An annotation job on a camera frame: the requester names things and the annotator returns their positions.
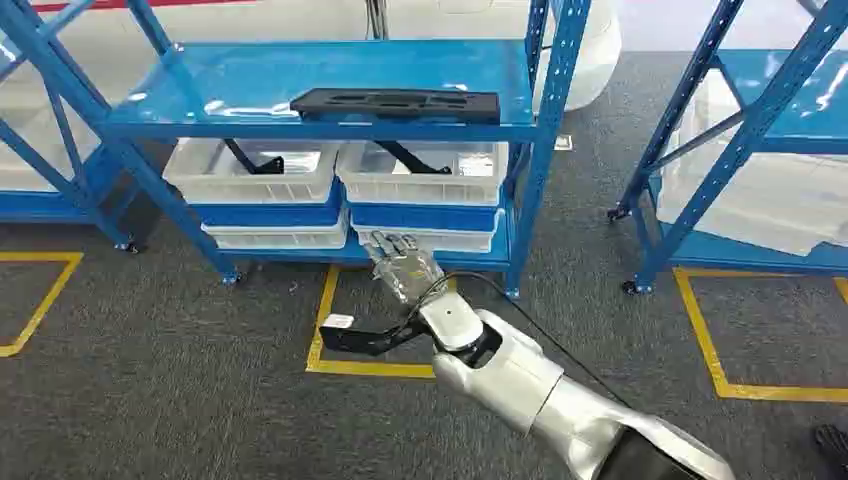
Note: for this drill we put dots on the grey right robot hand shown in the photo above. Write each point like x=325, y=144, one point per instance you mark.
x=402, y=265

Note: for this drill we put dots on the black foam panel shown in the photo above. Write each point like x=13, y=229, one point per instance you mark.
x=397, y=104

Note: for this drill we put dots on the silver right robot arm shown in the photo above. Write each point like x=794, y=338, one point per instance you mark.
x=530, y=391

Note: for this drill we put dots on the blue plastic bin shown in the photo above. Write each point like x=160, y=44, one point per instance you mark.
x=424, y=217
x=265, y=215

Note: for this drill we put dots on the white plastic bin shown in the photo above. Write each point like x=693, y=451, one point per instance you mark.
x=457, y=240
x=424, y=189
x=278, y=237
x=212, y=179

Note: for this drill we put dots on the black bent part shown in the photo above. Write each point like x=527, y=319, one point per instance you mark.
x=255, y=166
x=414, y=161

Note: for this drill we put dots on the white floor tag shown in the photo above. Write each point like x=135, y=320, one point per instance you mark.
x=564, y=143

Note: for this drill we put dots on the blue steel shelving rack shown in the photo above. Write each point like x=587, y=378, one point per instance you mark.
x=40, y=205
x=748, y=132
x=265, y=73

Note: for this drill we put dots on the white rounded machine shell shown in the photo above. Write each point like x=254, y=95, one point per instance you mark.
x=590, y=60

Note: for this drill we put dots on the clear plastic sheet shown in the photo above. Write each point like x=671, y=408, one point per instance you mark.
x=762, y=199
x=26, y=159

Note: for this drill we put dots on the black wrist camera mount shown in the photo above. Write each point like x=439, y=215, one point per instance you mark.
x=364, y=341

